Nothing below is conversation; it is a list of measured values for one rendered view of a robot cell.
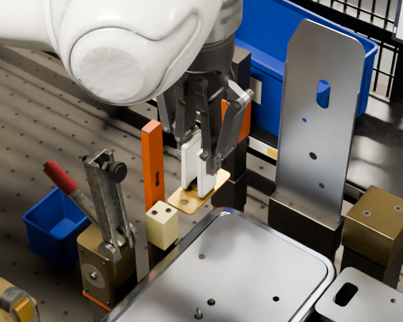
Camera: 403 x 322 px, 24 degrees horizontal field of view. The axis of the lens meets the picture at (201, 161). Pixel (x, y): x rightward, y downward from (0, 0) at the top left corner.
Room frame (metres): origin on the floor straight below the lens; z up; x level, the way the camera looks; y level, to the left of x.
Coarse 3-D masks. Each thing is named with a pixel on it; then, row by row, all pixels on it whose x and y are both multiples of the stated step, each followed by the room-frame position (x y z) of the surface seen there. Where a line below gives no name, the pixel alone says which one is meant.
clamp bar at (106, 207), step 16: (96, 160) 0.87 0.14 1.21; (112, 160) 0.88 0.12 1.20; (96, 176) 0.86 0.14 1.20; (112, 176) 0.84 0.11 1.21; (96, 192) 0.86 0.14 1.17; (112, 192) 0.88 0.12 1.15; (96, 208) 0.86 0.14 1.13; (112, 208) 0.87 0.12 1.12; (112, 224) 0.85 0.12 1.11; (128, 224) 0.87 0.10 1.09; (112, 240) 0.85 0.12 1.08; (128, 240) 0.87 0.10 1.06
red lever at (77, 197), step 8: (48, 168) 0.92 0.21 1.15; (56, 168) 0.93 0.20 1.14; (48, 176) 0.92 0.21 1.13; (56, 176) 0.92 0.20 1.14; (64, 176) 0.92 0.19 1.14; (56, 184) 0.91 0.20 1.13; (64, 184) 0.91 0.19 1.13; (72, 184) 0.91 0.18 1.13; (64, 192) 0.90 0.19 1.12; (72, 192) 0.90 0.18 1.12; (80, 192) 0.91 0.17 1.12; (72, 200) 0.90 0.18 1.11; (80, 200) 0.90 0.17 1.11; (88, 200) 0.90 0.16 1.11; (80, 208) 0.89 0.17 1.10; (88, 208) 0.89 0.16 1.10; (88, 216) 0.88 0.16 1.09; (96, 216) 0.88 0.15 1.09; (96, 224) 0.88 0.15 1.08; (120, 240) 0.86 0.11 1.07
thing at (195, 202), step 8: (216, 176) 0.80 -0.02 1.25; (224, 176) 0.80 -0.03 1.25; (192, 184) 0.78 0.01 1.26; (216, 184) 0.79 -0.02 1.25; (176, 192) 0.78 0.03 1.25; (184, 192) 0.78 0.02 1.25; (192, 192) 0.78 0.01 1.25; (168, 200) 0.76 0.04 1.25; (176, 200) 0.76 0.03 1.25; (184, 200) 0.77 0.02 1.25; (192, 200) 0.76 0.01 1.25; (200, 200) 0.76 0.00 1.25; (176, 208) 0.75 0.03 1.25; (184, 208) 0.75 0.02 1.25; (192, 208) 0.75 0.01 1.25
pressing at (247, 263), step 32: (224, 224) 0.95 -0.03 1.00; (256, 224) 0.95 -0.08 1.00; (192, 256) 0.89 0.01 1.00; (224, 256) 0.89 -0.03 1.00; (256, 256) 0.89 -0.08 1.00; (288, 256) 0.89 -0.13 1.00; (320, 256) 0.89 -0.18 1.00; (160, 288) 0.83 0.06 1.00; (192, 288) 0.83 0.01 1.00; (224, 288) 0.83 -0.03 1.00; (256, 288) 0.83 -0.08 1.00; (288, 288) 0.83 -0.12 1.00; (320, 288) 0.83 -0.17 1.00; (128, 320) 0.77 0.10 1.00; (160, 320) 0.77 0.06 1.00; (192, 320) 0.77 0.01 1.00; (224, 320) 0.77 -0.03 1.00; (256, 320) 0.77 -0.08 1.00; (288, 320) 0.77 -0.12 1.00
